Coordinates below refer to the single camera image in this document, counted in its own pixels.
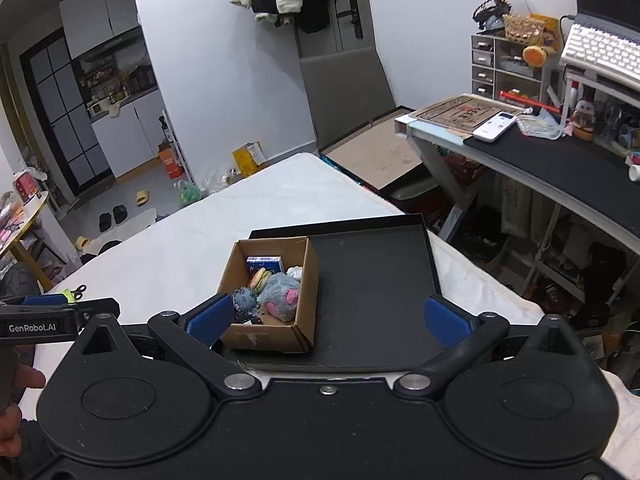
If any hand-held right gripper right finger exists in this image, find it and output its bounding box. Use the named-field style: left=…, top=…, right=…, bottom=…
left=394, top=294, right=585, bottom=397

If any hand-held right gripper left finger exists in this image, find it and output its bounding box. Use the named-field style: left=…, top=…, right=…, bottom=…
left=74, top=293, right=263, bottom=397

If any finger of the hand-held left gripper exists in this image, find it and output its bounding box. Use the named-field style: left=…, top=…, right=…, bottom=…
left=74, top=298, right=121, bottom=328
left=0, top=294, right=70, bottom=308

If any blue-grey spiky plush toy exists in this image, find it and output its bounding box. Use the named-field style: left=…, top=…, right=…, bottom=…
left=232, top=286, right=259, bottom=313

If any grey pink plush toy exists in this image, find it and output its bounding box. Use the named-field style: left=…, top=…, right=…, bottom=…
left=257, top=272, right=302, bottom=322

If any blue tissue packet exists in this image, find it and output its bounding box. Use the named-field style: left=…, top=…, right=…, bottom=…
left=245, top=256, right=285, bottom=275

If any black tray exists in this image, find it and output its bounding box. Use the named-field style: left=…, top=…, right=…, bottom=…
left=235, top=214, right=443, bottom=375

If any brown cardboard box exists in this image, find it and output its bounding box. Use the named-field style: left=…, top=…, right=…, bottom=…
left=216, top=236, right=320, bottom=354

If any person's left hand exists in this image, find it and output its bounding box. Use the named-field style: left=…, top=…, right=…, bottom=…
left=0, top=366, right=46, bottom=457

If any round table yellow rim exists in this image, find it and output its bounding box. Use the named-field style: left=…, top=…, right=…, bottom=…
left=0, top=192, right=56, bottom=291

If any red box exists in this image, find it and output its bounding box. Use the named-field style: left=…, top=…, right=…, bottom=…
left=12, top=170, right=41, bottom=201

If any clear plastic bag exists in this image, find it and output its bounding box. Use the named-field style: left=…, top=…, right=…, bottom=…
left=197, top=165, right=236, bottom=196

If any orange cardboard box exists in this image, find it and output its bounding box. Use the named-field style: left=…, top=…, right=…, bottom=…
left=157, top=142, right=185, bottom=181

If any yellow cardboard box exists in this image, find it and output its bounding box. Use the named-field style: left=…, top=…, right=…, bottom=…
left=231, top=141, right=267, bottom=177

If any white floor cabinet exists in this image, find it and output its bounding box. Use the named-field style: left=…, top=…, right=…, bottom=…
left=92, top=90, right=173, bottom=178

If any white shelf rack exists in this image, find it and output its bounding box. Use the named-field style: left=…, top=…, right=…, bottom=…
left=161, top=107, right=197, bottom=186

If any black framed wooden board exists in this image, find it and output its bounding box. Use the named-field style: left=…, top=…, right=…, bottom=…
left=318, top=105, right=426, bottom=191

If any black glass door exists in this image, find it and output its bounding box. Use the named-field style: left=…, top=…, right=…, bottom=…
left=20, top=27, right=113, bottom=196

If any white desk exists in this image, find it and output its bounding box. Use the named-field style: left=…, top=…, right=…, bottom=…
left=394, top=92, right=640, bottom=311

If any black desk mat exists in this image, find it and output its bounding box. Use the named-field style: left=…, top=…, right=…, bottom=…
left=462, top=127, right=640, bottom=256

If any white remote control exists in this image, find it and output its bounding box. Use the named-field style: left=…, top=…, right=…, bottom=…
left=472, top=112, right=518, bottom=143

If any brown printed board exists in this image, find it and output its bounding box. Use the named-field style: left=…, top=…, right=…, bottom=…
left=407, top=94, right=526, bottom=133

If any red stick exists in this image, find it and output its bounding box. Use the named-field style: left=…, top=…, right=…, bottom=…
left=500, top=90, right=561, bottom=113

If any owl figurine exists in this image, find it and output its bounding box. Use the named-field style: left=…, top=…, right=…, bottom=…
left=570, top=100, right=597, bottom=141

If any grey upholstered panel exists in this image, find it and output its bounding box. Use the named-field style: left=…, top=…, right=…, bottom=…
left=299, top=47, right=398, bottom=153

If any grey drawer organizer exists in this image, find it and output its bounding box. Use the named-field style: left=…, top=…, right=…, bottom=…
left=470, top=32, right=546, bottom=103

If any orange plush toy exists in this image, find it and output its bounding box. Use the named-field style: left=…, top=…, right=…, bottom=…
left=522, top=45, right=556, bottom=68

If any grey door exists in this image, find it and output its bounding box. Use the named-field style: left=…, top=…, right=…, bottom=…
left=295, top=0, right=376, bottom=61

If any wicker basket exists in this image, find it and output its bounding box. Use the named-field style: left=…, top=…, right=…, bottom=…
left=502, top=14, right=546, bottom=43

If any white keyboard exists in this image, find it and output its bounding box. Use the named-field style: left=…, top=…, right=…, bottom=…
left=559, top=24, right=640, bottom=86

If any dark brimmed hat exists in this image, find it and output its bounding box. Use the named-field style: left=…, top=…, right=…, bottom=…
left=472, top=0, right=513, bottom=31

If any white wall cabinet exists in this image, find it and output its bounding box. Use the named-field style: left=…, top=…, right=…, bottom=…
left=59, top=0, right=141, bottom=61

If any black door handle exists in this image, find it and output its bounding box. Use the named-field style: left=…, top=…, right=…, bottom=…
left=348, top=0, right=364, bottom=40

